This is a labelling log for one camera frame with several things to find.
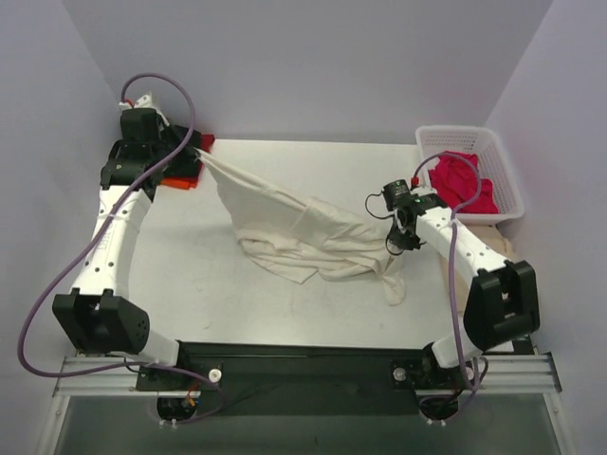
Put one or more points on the black folded t-shirt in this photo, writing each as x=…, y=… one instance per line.
x=129, y=159

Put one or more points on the cream white t-shirt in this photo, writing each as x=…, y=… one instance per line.
x=296, y=237

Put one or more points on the red folded t-shirt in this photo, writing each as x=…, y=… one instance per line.
x=206, y=142

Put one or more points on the beige folded cloth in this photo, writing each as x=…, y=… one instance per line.
x=492, y=237

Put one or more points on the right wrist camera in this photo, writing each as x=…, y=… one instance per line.
x=422, y=185

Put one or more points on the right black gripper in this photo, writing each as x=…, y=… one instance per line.
x=400, y=235

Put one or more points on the aluminium mounting rail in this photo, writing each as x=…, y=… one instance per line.
x=507, y=374

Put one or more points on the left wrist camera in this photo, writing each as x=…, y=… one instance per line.
x=145, y=101

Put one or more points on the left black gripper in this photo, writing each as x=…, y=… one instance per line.
x=182, y=148

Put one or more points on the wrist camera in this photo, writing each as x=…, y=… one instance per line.
x=422, y=185
x=145, y=101

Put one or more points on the magenta crumpled t-shirt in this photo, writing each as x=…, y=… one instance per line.
x=456, y=183

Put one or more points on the orange folded t-shirt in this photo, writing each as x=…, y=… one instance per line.
x=183, y=184

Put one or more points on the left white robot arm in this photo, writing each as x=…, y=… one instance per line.
x=97, y=314

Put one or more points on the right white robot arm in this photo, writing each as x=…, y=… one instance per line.
x=502, y=302

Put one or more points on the white plastic basket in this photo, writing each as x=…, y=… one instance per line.
x=437, y=140

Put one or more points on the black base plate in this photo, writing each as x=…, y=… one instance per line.
x=333, y=401

